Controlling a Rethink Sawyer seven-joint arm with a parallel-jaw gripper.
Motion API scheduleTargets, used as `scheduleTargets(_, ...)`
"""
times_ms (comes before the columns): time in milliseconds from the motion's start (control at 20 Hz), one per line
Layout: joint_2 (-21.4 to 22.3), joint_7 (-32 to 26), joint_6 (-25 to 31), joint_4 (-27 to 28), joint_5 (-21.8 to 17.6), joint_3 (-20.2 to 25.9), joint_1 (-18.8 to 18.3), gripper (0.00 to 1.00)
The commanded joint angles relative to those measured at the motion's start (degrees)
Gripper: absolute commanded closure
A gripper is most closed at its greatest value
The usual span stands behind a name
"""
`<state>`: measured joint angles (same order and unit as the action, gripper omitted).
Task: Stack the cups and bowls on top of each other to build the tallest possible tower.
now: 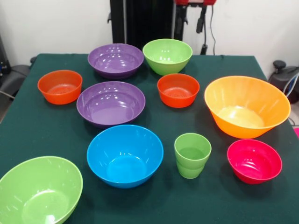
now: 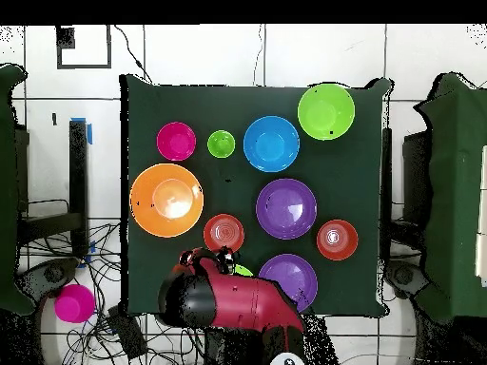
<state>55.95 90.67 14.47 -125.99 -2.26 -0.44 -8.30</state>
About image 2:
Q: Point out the large green bowl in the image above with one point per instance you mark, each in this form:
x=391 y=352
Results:
x=326 y=111

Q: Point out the pink bowl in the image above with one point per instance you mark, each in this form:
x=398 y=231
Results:
x=176 y=141

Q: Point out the small green bowl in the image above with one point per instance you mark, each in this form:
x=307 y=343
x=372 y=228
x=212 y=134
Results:
x=243 y=271

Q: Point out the blue bowl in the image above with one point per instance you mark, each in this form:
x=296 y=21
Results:
x=271 y=143

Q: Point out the large orange bowl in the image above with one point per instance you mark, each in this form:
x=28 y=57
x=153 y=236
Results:
x=166 y=200

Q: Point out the red-orange bowl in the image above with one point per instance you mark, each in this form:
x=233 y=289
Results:
x=337 y=240
x=223 y=232

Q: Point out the dark green table cloth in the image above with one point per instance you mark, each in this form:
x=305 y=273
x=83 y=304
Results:
x=342 y=171

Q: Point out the green cup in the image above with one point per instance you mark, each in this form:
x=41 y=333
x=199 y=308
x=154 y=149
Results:
x=221 y=144

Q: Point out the purple bowl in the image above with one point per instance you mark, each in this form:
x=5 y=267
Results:
x=293 y=273
x=286 y=208

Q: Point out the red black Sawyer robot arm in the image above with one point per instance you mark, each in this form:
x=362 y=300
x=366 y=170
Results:
x=247 y=300

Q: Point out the black power adapter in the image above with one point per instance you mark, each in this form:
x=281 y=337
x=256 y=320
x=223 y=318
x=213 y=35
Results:
x=127 y=332

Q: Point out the pink cup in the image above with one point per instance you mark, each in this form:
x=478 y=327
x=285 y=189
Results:
x=74 y=303

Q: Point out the green cloth covered table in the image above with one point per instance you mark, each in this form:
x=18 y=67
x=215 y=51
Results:
x=452 y=190
x=7 y=190

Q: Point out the black metal stool frame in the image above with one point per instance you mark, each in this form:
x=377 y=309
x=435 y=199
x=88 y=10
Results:
x=78 y=171

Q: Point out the black grey base foot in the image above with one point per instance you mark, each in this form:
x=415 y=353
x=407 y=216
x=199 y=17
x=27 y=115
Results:
x=403 y=275
x=53 y=273

